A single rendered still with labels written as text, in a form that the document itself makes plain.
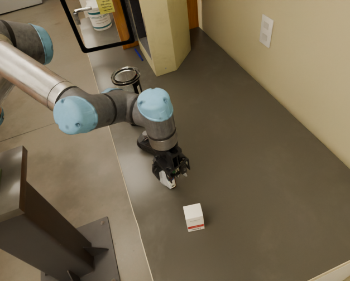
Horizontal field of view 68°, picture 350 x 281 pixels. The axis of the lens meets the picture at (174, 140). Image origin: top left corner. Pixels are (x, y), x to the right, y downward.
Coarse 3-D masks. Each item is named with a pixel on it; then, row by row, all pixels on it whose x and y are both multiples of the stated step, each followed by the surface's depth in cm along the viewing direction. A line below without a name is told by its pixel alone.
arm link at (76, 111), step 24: (0, 24) 67; (0, 48) 59; (0, 72) 59; (24, 72) 56; (48, 72) 56; (48, 96) 53; (72, 96) 51; (96, 96) 54; (72, 120) 49; (96, 120) 52
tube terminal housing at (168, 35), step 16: (144, 0) 105; (160, 0) 107; (176, 0) 116; (144, 16) 109; (160, 16) 111; (176, 16) 119; (160, 32) 116; (176, 32) 123; (160, 48) 122; (176, 48) 127; (160, 64) 127; (176, 64) 131
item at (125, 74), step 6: (126, 66) 99; (132, 66) 99; (114, 72) 98; (120, 72) 99; (126, 72) 100; (132, 72) 100; (138, 72) 95; (114, 78) 96; (120, 78) 100; (126, 78) 102; (132, 78) 94; (114, 84) 94; (126, 90) 96; (132, 90) 96
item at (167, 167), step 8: (176, 144) 68; (160, 152) 67; (168, 152) 67; (176, 152) 67; (152, 160) 75; (160, 160) 73; (168, 160) 69; (176, 160) 69; (184, 160) 72; (160, 168) 76; (168, 168) 71; (176, 168) 71; (184, 168) 74
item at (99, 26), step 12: (72, 0) 126; (84, 0) 127; (96, 0) 128; (108, 0) 129; (72, 12) 130; (84, 12) 131; (96, 12) 132; (108, 12) 133; (120, 12) 134; (84, 24) 135; (96, 24) 137; (108, 24) 138; (120, 24) 139; (84, 36) 140; (96, 36) 141; (108, 36) 142; (120, 36) 144
